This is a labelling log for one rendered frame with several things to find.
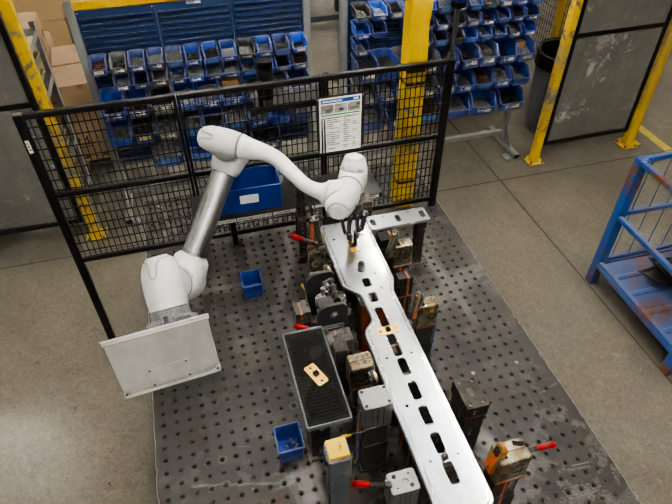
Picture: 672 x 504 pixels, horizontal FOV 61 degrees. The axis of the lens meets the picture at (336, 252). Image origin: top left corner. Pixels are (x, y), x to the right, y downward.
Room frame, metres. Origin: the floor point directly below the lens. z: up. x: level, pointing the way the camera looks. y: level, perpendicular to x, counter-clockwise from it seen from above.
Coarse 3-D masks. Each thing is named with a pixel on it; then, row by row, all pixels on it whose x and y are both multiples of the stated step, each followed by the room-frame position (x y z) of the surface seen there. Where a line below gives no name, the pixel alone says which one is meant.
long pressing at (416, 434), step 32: (352, 224) 2.00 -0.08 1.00; (352, 256) 1.79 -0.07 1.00; (352, 288) 1.59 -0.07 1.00; (384, 288) 1.60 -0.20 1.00; (384, 352) 1.27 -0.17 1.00; (416, 352) 1.27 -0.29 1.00; (416, 384) 1.14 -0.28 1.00; (416, 416) 1.01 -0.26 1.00; (448, 416) 1.01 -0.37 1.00; (416, 448) 0.90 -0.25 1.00; (448, 448) 0.90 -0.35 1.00; (448, 480) 0.79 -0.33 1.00; (480, 480) 0.79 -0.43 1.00
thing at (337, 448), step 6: (336, 438) 0.85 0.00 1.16; (342, 438) 0.85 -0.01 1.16; (330, 444) 0.83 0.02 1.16; (336, 444) 0.83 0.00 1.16; (342, 444) 0.83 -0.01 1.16; (330, 450) 0.81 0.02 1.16; (336, 450) 0.81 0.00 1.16; (342, 450) 0.81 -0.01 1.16; (348, 450) 0.81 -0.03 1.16; (330, 456) 0.79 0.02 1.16; (336, 456) 0.79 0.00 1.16; (342, 456) 0.79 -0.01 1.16
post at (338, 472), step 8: (328, 464) 0.78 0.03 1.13; (336, 464) 0.78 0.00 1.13; (344, 464) 0.79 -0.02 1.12; (328, 472) 0.78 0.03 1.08; (336, 472) 0.78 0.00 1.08; (344, 472) 0.79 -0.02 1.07; (328, 480) 0.79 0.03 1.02; (336, 480) 0.78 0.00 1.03; (344, 480) 0.79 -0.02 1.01; (328, 488) 0.79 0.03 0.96; (336, 488) 0.79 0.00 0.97; (344, 488) 0.79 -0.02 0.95; (328, 496) 0.79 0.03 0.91; (336, 496) 0.79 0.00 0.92; (344, 496) 0.79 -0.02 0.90
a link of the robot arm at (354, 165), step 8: (344, 160) 1.82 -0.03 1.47; (352, 160) 1.80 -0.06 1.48; (360, 160) 1.80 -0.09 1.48; (344, 168) 1.80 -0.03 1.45; (352, 168) 1.78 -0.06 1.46; (360, 168) 1.79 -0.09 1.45; (344, 176) 1.76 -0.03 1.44; (352, 176) 1.76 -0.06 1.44; (360, 176) 1.77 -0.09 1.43; (360, 184) 1.74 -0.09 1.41
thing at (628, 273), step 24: (648, 168) 2.52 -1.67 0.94; (624, 192) 2.60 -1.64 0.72; (624, 216) 2.59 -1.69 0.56; (648, 240) 2.70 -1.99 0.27; (600, 264) 2.57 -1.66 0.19; (624, 264) 2.59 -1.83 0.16; (648, 264) 2.59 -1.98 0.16; (624, 288) 2.35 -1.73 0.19; (648, 288) 2.38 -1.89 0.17; (648, 312) 2.18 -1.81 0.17
